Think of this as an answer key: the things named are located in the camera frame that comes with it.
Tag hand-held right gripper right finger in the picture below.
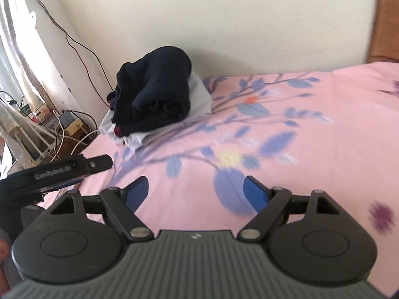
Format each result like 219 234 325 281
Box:
237 176 342 242

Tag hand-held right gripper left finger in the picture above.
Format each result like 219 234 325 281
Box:
50 176 154 242

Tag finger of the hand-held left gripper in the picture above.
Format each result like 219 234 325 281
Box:
5 154 114 194

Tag navy blue garment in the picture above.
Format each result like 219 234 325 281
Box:
107 46 193 134

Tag white garment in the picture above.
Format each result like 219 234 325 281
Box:
99 70 213 151

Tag person's left hand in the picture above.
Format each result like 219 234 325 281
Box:
0 238 12 264

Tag wooden side table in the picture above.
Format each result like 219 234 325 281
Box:
29 103 100 162

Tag pink floral bedsheet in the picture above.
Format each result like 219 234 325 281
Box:
37 62 399 296

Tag grey power adapter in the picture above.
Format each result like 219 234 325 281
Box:
59 112 75 128

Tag white metal rack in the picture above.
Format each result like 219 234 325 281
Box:
0 100 57 165

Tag sheer curtain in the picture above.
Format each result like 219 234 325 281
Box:
0 0 47 109

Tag wooden headboard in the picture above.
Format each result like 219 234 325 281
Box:
366 0 399 64

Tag white cable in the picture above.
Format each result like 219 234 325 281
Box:
53 110 100 162

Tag black wall cable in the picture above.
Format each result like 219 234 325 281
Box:
17 0 116 92

